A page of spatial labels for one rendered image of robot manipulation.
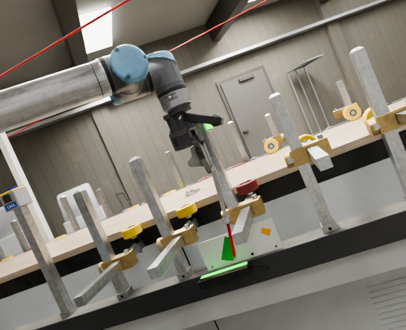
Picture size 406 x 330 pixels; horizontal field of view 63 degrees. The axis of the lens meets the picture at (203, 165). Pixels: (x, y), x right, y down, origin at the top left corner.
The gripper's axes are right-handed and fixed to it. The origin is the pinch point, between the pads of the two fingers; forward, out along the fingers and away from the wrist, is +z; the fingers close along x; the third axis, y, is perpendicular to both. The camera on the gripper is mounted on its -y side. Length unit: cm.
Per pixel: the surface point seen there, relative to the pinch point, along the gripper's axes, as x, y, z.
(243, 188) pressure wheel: -18.7, -3.6, 12.1
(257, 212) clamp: -5.1, -7.2, 18.5
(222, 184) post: -5.9, -0.2, 6.6
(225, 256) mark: -5.2, 8.0, 29.0
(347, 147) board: -26, -41, 13
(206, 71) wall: -580, 70, -142
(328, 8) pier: -732, -215, -183
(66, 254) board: -27, 82, 14
